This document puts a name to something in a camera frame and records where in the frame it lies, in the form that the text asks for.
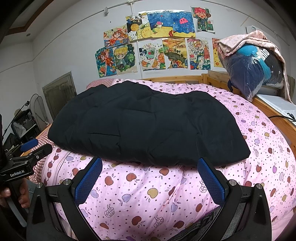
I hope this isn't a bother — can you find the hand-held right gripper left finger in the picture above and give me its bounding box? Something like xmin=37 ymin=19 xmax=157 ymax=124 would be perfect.
xmin=26 ymin=157 xmax=103 ymax=241

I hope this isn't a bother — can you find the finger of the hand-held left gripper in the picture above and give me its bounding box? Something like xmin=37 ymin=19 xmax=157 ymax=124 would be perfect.
xmin=5 ymin=138 xmax=39 ymax=154
xmin=10 ymin=143 xmax=53 ymax=164

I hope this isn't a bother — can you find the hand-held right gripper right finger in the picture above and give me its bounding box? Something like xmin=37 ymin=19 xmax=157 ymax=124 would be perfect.
xmin=197 ymin=158 xmax=272 ymax=241

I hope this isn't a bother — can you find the black jacket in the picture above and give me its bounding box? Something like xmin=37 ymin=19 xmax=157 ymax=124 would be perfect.
xmin=47 ymin=80 xmax=251 ymax=167

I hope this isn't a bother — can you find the clear bag of blue clothes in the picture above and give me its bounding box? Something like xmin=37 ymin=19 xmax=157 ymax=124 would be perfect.
xmin=220 ymin=43 xmax=286 ymax=102

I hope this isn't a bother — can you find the person's left hand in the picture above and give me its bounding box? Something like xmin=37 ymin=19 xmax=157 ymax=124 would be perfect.
xmin=0 ymin=182 xmax=31 ymax=209

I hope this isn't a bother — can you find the black plastic crate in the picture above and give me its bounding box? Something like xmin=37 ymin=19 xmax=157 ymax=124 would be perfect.
xmin=10 ymin=109 xmax=42 ymax=139

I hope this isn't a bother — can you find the white electric fan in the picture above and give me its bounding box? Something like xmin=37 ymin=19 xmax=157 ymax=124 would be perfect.
xmin=30 ymin=93 xmax=50 ymax=127

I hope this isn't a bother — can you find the dark framed board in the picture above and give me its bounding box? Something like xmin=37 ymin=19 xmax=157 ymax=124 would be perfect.
xmin=42 ymin=71 xmax=77 ymax=116

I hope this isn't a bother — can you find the pink apple print quilt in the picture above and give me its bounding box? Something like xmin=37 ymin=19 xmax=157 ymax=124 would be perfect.
xmin=43 ymin=78 xmax=296 ymax=241

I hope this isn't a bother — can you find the wooden bed pink bedding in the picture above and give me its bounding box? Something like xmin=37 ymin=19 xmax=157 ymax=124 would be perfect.
xmin=20 ymin=74 xmax=296 ymax=158

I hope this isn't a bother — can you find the bagged bundle of bedding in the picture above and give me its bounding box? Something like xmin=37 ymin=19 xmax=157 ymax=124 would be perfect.
xmin=217 ymin=30 xmax=293 ymax=102

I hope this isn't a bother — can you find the black cable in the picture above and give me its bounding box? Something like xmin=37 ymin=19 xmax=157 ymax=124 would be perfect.
xmin=269 ymin=113 xmax=296 ymax=122

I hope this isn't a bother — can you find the group of colourful wall drawings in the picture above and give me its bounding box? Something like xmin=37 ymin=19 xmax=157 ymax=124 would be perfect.
xmin=94 ymin=6 xmax=223 ymax=78

